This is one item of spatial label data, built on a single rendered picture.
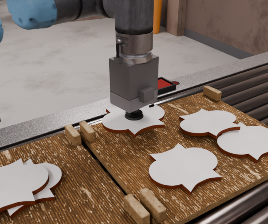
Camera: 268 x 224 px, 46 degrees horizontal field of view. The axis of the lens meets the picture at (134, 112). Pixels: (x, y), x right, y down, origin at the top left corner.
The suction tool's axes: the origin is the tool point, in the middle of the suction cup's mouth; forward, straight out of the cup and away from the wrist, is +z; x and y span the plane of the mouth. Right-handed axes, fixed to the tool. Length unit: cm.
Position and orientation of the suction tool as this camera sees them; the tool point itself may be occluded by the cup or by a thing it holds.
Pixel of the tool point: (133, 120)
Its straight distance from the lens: 71.8
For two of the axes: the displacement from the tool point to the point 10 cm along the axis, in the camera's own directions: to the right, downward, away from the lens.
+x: -6.8, -3.6, 6.4
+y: 7.3, -3.3, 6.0
